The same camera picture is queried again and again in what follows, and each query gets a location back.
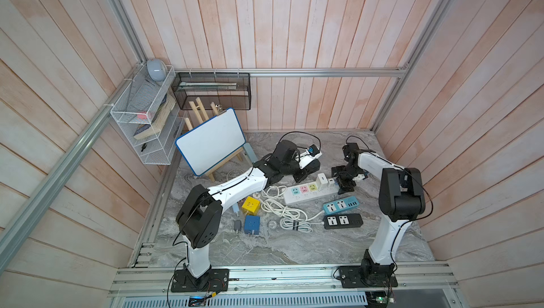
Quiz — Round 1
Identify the grey round speaker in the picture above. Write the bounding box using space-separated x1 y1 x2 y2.
146 59 168 83

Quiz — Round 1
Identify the yellow cube socket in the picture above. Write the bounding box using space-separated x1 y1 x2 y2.
242 196 262 216

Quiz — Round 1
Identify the black power strip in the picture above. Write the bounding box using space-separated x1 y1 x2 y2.
323 213 364 230

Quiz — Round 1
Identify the white bundled cable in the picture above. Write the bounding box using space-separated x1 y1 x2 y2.
267 216 324 233

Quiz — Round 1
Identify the teal power strip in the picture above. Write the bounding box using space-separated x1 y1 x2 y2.
323 196 360 215

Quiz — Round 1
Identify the wooden easel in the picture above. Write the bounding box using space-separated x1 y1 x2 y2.
176 98 247 181

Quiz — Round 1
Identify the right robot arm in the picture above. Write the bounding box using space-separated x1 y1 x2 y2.
331 143 426 271

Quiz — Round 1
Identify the wooden block on shelf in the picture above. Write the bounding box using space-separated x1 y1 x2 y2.
133 94 177 140

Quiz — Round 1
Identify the white wire shelf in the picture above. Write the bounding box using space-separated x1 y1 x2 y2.
110 64 184 166

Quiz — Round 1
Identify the blue cube socket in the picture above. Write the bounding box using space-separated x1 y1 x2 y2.
244 215 261 235

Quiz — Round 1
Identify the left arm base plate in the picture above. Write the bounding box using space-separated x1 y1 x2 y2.
170 268 230 292

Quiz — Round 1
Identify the whiteboard with blue frame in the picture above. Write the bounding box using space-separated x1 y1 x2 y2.
175 108 246 176

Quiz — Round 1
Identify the white USB charger plug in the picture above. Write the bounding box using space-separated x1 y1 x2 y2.
316 173 329 189

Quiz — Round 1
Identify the white power strip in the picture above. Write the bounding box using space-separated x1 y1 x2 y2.
283 179 339 206

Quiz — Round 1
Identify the white coiled cable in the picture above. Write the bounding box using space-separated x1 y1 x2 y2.
260 185 326 222

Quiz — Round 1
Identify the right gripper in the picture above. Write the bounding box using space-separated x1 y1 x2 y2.
331 165 360 192

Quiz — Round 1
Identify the black mesh basket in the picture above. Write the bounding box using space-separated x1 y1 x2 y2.
171 71 252 111

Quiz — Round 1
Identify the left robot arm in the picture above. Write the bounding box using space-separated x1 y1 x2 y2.
176 139 322 279

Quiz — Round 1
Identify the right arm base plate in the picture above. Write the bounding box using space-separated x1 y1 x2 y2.
336 264 398 288

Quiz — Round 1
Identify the black adapter plug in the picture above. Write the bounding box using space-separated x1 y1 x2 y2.
234 220 242 233

